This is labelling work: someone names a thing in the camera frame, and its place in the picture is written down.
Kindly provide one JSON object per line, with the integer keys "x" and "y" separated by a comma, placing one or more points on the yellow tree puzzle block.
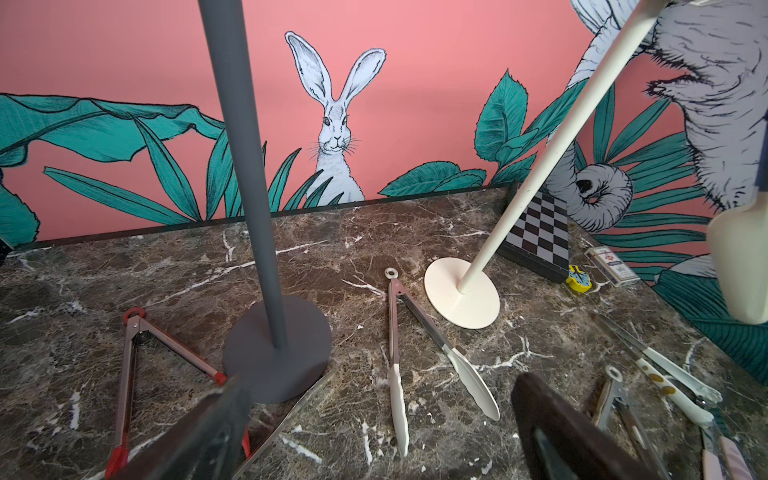
{"x": 578, "y": 280}

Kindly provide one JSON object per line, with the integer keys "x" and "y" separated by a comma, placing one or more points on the grey utensil rack stand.
{"x": 282, "y": 344}

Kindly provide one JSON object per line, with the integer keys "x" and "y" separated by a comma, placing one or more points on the black white chessboard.
{"x": 539, "y": 240}

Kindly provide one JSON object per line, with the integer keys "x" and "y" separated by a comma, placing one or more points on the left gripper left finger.
{"x": 203, "y": 444}

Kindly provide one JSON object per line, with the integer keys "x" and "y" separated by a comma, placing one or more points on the cream steel tongs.
{"x": 468, "y": 374}

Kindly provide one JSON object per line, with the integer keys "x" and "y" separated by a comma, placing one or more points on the white spotted tongs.
{"x": 681, "y": 387}

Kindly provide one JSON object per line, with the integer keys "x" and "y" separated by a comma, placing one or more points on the playing card box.
{"x": 612, "y": 266}

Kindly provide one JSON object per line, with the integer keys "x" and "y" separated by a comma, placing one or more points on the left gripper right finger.
{"x": 559, "y": 442}

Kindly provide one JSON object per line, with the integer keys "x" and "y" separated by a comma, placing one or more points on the red steel tongs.
{"x": 136, "y": 324}

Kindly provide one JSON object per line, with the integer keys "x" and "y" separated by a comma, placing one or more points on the cream utensil rack stand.
{"x": 459, "y": 290}

